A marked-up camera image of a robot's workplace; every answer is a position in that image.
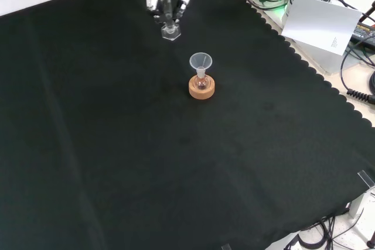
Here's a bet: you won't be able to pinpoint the black floor cables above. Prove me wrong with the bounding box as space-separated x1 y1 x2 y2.
282 214 375 250

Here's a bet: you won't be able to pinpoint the grey metal base box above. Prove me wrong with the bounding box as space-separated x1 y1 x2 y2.
280 0 357 76

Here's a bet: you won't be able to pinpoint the black scalloped bench cloth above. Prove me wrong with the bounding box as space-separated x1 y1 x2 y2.
0 0 375 250

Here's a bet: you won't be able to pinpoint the black power adapter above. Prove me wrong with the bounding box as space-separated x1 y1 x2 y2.
350 22 375 43

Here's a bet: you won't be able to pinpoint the clear glass graduated cylinder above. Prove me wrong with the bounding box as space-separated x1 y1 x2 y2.
159 0 182 42

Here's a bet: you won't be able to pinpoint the clear plastic funnel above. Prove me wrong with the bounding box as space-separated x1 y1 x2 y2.
189 52 214 71

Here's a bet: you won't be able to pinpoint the black coiled cable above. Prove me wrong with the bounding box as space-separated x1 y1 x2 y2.
339 42 375 104

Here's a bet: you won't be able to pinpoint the round cork ring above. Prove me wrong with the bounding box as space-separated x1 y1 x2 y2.
188 74 217 101

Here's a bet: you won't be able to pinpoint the pale white board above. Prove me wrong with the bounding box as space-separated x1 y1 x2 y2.
280 0 363 56

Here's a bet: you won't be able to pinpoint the small glass round-bottom flask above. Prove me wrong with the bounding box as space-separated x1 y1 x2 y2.
194 67 210 91

